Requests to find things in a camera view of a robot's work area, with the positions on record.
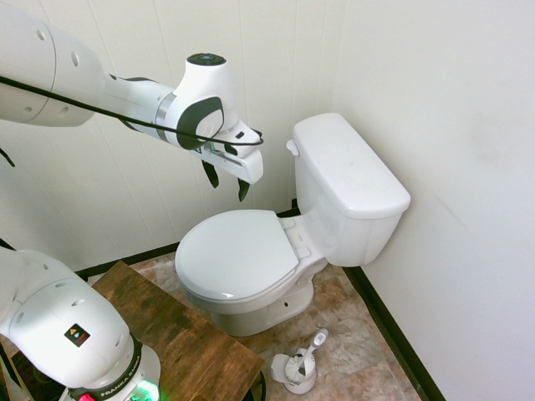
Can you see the white flush lever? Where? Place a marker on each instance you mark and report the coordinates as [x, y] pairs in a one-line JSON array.
[[291, 147]]

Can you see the white toilet tank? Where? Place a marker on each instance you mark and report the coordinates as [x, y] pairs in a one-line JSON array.
[[334, 225]]

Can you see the brown wooden table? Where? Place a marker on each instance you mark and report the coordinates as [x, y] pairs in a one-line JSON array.
[[175, 330]]

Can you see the white toilet tank lid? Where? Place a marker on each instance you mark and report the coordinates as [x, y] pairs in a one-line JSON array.
[[347, 163]]

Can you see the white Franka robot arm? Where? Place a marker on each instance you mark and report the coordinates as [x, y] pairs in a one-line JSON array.
[[50, 75]]

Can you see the white toilet seat lid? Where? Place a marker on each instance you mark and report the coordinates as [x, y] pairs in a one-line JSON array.
[[236, 255]]

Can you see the white toilet bowl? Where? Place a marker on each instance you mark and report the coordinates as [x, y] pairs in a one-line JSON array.
[[267, 292]]

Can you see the white toilet brush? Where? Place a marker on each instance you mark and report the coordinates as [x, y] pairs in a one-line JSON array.
[[304, 358]]

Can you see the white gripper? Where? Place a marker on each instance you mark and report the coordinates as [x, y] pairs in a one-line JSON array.
[[246, 160]]

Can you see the white toilet brush holder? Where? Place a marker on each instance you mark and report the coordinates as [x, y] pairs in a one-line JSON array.
[[294, 374]]

